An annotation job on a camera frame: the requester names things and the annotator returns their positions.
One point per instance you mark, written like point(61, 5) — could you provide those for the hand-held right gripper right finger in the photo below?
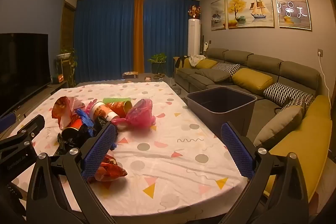
point(237, 150)

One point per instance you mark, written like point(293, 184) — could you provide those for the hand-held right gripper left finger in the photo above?
point(98, 150)

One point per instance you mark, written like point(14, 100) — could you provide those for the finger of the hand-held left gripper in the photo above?
point(6, 121)
point(30, 128)

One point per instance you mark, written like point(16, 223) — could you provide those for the black plastic bag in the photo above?
point(85, 134)

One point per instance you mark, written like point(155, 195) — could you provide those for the red snack wrapper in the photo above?
point(113, 169)

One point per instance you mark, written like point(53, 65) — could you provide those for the blue plastic bag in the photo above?
point(84, 117)

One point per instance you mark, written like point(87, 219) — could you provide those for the red cup dark inside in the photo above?
point(71, 125)

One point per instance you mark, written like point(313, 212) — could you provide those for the orange red plastic bag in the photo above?
point(63, 108)

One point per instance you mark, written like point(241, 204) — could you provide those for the red white can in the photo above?
point(102, 111)

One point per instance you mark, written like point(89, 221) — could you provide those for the small pink plastic bag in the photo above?
point(91, 106)

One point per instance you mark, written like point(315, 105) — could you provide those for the orange red paper cup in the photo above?
point(118, 108)

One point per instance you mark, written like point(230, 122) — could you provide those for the grey plastic bin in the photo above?
point(223, 100)

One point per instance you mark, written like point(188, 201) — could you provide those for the green corrugated paper cup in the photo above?
point(115, 100)

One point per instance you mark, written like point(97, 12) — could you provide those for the large pink plastic bag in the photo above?
point(139, 113)

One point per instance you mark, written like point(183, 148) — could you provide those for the grey television cabinet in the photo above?
point(56, 88)

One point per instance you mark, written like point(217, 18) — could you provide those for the plump grey cushion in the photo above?
point(281, 124)

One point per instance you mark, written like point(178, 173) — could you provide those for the black television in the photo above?
point(21, 69)

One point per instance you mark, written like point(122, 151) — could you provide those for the tall plant stand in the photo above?
point(63, 71)

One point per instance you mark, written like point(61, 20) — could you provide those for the large yellow seat cushion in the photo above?
point(304, 150)

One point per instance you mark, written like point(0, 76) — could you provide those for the dark coffee table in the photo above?
point(110, 81)

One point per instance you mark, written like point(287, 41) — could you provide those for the big yellow cushion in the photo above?
point(252, 81)

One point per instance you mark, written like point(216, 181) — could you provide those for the patterned white tablecloth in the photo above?
point(170, 121)

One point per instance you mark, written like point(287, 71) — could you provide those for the black white patterned cushion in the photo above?
point(283, 91)
point(228, 68)

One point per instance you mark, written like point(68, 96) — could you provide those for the flat grey cushion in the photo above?
point(215, 75)

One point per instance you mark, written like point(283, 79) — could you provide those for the potted plant white pot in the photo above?
point(65, 54)

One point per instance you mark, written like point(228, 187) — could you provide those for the flat printed box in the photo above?
point(130, 74)

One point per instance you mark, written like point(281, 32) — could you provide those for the small yellow cushion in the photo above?
point(206, 64)

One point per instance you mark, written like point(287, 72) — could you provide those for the grey sofa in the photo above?
point(262, 60)

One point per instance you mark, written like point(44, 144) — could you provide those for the dark bowl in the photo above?
point(158, 76)

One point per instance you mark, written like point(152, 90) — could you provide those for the white cloth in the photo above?
point(196, 59)

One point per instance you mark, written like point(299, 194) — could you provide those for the potted plant dark pot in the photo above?
point(157, 61)

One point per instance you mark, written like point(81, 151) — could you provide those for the blue curtain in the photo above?
point(105, 37)
point(168, 35)

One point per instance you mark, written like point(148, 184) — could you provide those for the white standing air conditioner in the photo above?
point(193, 37)

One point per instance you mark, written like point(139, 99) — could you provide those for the orange curtain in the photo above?
point(138, 32)

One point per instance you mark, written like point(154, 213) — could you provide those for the small framed landscape painting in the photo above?
point(218, 15)

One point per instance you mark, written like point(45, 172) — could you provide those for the large framed sailboat painting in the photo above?
point(249, 7)

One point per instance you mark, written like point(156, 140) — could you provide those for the artificial flower arrangement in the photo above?
point(194, 11)

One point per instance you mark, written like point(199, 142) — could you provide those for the tall framed landscape painting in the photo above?
point(291, 6)

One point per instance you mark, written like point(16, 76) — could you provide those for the wall socket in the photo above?
point(320, 52)

